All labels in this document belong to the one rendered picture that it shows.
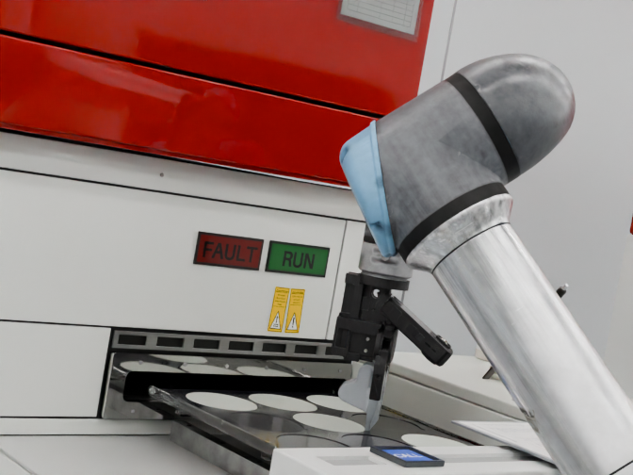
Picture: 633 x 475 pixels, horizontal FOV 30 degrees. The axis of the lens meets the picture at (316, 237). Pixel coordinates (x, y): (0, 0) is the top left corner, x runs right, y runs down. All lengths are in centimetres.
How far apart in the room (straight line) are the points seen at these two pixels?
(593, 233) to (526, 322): 368
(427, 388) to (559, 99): 78
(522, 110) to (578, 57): 346
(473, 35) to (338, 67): 238
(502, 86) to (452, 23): 297
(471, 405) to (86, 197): 62
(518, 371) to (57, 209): 77
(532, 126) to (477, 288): 16
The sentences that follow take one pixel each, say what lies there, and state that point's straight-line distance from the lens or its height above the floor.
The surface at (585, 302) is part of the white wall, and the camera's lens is 475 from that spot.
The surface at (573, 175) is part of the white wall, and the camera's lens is 458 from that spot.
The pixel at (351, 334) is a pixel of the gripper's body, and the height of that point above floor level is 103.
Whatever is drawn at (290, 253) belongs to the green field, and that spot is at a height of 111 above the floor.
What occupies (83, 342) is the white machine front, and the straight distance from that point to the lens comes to 166.
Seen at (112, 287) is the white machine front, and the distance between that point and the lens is 167.
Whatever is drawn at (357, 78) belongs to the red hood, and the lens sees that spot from 180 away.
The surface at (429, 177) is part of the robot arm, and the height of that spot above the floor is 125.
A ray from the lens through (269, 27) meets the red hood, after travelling 170.
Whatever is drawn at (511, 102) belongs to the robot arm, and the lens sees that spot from 109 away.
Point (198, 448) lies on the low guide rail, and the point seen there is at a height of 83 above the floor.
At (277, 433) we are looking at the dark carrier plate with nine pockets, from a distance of 153.
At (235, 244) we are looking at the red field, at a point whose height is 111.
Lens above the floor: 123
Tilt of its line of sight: 3 degrees down
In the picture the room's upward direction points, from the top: 10 degrees clockwise
